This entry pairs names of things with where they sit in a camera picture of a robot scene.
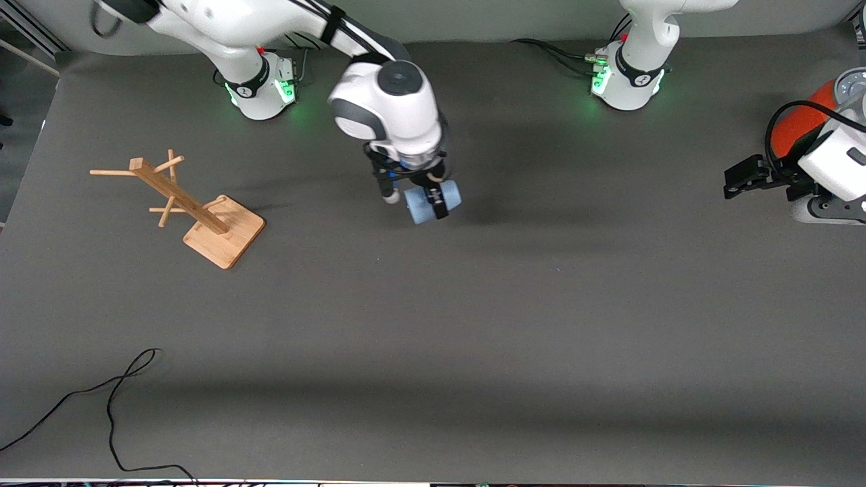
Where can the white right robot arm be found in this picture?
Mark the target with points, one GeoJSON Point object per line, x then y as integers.
{"type": "Point", "coordinates": [385, 115]}

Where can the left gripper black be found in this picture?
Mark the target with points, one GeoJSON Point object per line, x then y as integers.
{"type": "Point", "coordinates": [777, 173]}

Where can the wooden cup rack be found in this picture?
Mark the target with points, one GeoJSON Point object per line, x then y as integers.
{"type": "Point", "coordinates": [223, 240]}

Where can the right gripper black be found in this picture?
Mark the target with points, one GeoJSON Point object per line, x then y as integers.
{"type": "Point", "coordinates": [414, 174]}

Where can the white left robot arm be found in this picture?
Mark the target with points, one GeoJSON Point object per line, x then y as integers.
{"type": "Point", "coordinates": [636, 61]}

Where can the dark grey table mat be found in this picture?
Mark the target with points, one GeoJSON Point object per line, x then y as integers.
{"type": "Point", "coordinates": [473, 338]}

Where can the light blue plastic cup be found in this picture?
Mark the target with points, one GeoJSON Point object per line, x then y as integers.
{"type": "Point", "coordinates": [416, 210]}

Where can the orange cylindrical can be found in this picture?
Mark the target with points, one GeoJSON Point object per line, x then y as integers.
{"type": "Point", "coordinates": [798, 125]}

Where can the metal frame rail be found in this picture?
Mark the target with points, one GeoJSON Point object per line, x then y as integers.
{"type": "Point", "coordinates": [37, 30]}

